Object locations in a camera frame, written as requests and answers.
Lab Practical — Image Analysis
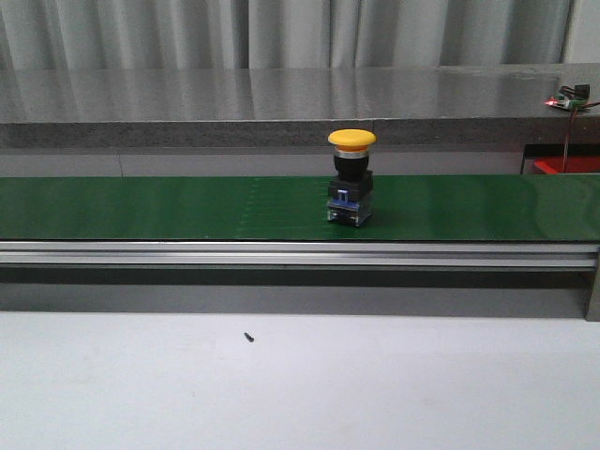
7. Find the grey stone back bench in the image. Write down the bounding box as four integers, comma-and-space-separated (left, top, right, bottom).
1, 64, 599, 148

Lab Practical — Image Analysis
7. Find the green conveyor belt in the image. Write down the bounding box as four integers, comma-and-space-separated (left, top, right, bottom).
1, 174, 599, 242

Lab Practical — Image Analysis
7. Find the red plastic bin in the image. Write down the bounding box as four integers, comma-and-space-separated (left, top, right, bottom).
532, 157, 600, 174

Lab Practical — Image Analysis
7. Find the small green circuit board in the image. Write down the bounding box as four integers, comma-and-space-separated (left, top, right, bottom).
545, 84, 591, 111

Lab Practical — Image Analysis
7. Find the grey conveyor support leg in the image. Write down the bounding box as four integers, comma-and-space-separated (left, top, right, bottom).
584, 257, 600, 323

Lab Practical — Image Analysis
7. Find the grey curtain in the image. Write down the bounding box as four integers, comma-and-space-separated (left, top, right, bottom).
1, 0, 574, 70

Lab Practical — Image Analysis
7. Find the aluminium conveyor side rail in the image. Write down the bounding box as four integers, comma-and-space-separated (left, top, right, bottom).
1, 241, 599, 271

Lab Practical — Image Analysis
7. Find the thin sensor cable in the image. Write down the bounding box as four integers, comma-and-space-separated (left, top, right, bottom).
560, 100, 600, 175

